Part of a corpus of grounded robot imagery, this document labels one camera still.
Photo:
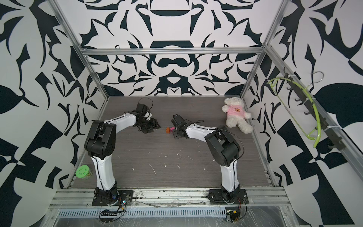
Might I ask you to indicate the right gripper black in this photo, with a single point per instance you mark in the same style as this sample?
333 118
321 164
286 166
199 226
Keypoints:
175 135

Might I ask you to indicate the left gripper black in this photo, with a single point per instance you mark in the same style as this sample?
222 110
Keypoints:
154 125

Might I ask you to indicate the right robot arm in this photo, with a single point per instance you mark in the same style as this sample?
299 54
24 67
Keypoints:
222 145

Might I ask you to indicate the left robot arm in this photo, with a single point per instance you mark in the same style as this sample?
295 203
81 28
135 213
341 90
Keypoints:
101 142

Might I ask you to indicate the white teddy bear pink shirt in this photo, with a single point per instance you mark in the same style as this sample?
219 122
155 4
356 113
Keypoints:
236 116

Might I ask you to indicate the white vent grille strip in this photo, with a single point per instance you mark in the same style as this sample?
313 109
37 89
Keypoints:
218 212

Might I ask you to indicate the black connector box right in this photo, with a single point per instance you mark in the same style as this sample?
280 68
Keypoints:
233 215

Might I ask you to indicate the black connector box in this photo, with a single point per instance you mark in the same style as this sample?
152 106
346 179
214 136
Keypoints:
233 215
108 216

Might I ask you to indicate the green clothes hanger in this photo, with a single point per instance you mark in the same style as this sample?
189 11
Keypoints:
296 111

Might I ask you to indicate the black connector box left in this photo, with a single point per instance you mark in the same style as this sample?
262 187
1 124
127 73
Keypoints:
108 216

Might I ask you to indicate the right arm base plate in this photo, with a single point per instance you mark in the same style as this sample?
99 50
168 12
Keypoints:
222 196

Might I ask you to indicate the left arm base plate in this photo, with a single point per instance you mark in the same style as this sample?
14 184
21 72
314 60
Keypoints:
111 198

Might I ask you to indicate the black wall hook rack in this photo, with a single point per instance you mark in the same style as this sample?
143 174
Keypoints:
305 98

